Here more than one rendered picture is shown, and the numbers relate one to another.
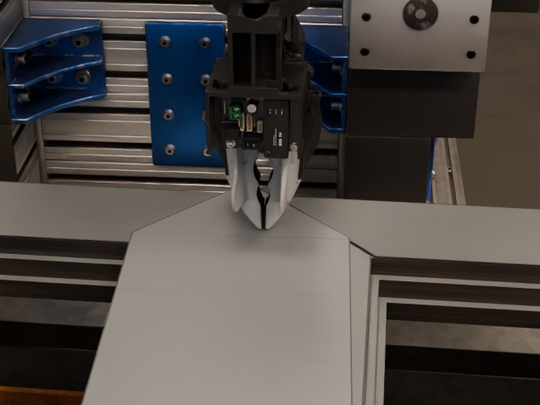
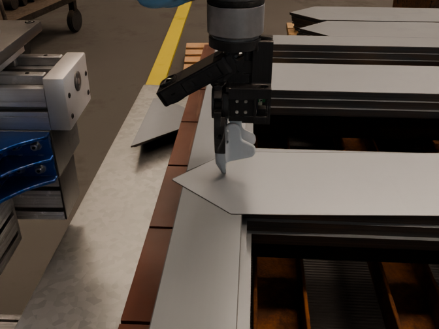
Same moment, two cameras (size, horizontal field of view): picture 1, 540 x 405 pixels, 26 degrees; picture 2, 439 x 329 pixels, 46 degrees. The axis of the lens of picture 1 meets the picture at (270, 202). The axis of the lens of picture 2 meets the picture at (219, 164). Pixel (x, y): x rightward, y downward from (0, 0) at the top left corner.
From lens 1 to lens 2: 1.11 m
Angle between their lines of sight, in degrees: 77
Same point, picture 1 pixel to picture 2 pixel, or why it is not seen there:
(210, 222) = (217, 188)
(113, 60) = not seen: outside the picture
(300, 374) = (342, 162)
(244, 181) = (228, 149)
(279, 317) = (302, 168)
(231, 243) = (240, 181)
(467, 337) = not seen: hidden behind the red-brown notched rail
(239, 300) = (291, 178)
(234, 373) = (348, 177)
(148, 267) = (268, 205)
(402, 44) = (77, 102)
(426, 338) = not seen: hidden behind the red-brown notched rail
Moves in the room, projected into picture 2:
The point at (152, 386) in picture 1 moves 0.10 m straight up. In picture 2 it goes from (368, 197) to (379, 134)
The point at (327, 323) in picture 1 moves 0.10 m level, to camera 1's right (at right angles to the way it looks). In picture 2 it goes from (302, 157) to (292, 130)
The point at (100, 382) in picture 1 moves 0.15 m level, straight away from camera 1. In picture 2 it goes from (373, 211) to (268, 226)
